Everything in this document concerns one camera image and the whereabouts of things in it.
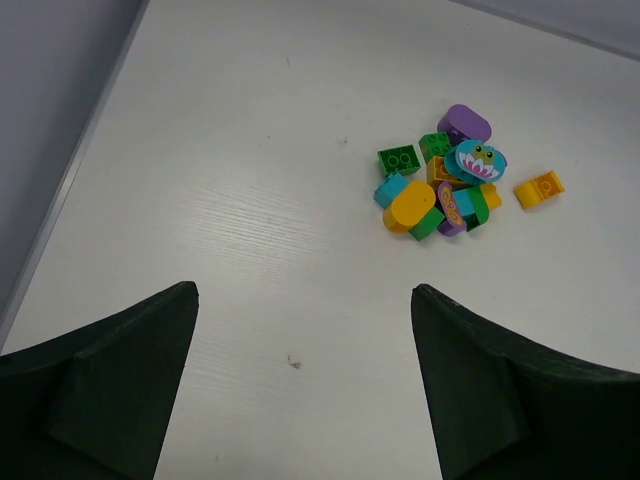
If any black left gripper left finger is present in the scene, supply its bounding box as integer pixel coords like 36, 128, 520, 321
1, 281, 199, 479

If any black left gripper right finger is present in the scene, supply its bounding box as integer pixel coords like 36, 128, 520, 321
411, 284, 639, 479

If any purple butterfly lego brick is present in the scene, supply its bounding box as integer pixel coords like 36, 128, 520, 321
437, 182, 466, 237

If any yellow rounded lego brick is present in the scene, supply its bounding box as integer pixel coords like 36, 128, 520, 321
382, 181, 436, 234

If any yellow curved lego brick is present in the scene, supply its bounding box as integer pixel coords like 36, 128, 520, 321
514, 171, 565, 210

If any teal frog flower lego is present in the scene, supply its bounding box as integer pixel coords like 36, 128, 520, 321
444, 140, 507, 186

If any dark green square lego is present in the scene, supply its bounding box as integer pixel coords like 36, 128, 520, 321
377, 145, 421, 177

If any light green lego brick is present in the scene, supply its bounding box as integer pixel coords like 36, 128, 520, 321
418, 132, 452, 163

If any purple rounded lego brick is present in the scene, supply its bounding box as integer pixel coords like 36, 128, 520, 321
437, 104, 492, 146

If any cyan green stacked lego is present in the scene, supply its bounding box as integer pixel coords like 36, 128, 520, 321
453, 186, 490, 232

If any yellow lego right of pile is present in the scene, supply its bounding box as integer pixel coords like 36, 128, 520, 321
480, 183, 502, 211

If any cyan lego brick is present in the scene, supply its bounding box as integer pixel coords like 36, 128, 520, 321
373, 173, 409, 209

